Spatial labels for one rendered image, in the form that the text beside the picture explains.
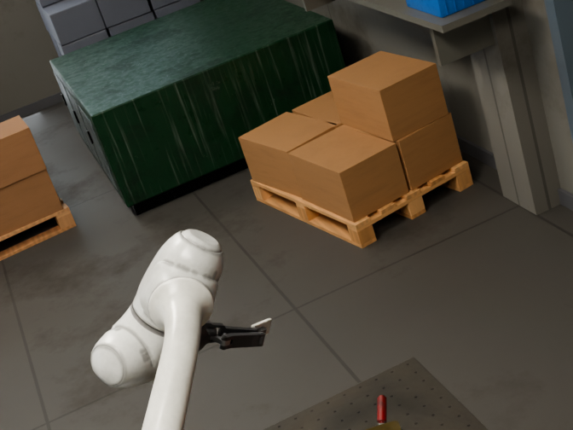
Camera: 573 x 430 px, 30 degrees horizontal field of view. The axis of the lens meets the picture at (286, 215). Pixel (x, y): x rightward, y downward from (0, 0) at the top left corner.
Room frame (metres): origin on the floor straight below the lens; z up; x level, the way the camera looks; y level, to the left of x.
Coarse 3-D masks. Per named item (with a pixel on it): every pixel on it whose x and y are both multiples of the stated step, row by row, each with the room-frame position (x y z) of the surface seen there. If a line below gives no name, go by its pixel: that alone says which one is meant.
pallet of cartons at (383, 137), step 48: (336, 96) 5.23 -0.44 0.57; (384, 96) 4.80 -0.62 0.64; (432, 96) 4.89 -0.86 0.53; (240, 144) 5.57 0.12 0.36; (288, 144) 5.22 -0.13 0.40; (336, 144) 5.00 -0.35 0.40; (384, 144) 4.80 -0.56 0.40; (432, 144) 4.86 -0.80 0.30; (288, 192) 5.24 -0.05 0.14; (336, 192) 4.73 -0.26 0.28; (384, 192) 4.72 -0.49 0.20
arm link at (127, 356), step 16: (128, 320) 1.54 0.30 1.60; (112, 336) 1.52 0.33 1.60; (128, 336) 1.51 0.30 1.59; (144, 336) 1.52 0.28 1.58; (160, 336) 1.51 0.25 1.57; (96, 352) 1.51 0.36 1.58; (112, 352) 1.49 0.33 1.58; (128, 352) 1.49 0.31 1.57; (144, 352) 1.50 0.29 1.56; (160, 352) 1.51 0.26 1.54; (96, 368) 1.51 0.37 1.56; (112, 368) 1.49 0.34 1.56; (128, 368) 1.48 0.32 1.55; (144, 368) 1.49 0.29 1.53; (112, 384) 1.49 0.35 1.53; (128, 384) 1.49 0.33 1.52
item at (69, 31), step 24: (48, 0) 8.51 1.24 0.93; (72, 0) 8.40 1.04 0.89; (96, 0) 8.21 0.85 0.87; (120, 0) 8.24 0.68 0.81; (144, 0) 8.28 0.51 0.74; (168, 0) 8.32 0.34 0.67; (192, 0) 8.37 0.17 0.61; (48, 24) 8.46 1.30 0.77; (72, 24) 8.16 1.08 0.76; (96, 24) 8.20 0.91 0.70; (120, 24) 8.24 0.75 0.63; (72, 48) 8.14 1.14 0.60
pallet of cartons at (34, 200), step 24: (0, 144) 6.04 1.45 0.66; (24, 144) 6.08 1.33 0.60; (0, 168) 6.03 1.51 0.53; (24, 168) 6.06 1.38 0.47; (0, 192) 6.03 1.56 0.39; (24, 192) 6.06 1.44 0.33; (48, 192) 6.09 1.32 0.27; (0, 216) 6.01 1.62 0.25; (24, 216) 6.04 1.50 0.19; (48, 216) 6.07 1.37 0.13; (0, 240) 5.97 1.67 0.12
